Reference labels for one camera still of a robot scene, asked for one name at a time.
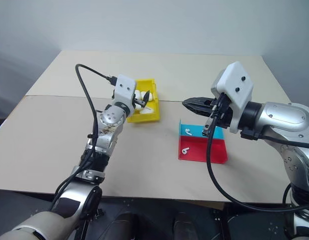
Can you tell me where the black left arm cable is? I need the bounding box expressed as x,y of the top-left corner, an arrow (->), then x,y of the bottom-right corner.
49,63 -> 119,214

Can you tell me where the blue plastic tray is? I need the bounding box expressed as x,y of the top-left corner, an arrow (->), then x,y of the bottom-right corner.
178,119 -> 226,141

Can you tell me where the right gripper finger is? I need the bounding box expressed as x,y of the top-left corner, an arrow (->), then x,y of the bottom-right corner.
183,104 -> 213,117
182,96 -> 217,106

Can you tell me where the yellow plastic bin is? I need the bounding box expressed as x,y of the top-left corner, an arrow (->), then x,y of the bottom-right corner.
126,78 -> 162,124

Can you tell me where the black table leg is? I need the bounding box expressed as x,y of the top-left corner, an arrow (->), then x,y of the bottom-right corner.
213,208 -> 228,240
73,216 -> 91,240

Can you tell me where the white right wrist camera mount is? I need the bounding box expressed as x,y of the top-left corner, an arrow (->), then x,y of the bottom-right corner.
210,60 -> 255,134

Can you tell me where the red plastic tray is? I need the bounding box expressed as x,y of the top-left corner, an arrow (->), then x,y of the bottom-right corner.
177,135 -> 229,164

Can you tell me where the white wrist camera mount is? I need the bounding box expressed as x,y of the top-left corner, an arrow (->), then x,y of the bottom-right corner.
210,60 -> 255,134
112,74 -> 136,118

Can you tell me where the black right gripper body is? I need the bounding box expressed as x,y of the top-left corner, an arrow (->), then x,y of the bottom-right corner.
202,92 -> 233,137

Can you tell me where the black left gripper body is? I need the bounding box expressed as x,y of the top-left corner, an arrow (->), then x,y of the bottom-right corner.
131,96 -> 145,111

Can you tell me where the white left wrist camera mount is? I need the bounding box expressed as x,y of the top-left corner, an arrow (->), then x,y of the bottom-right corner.
112,74 -> 136,118

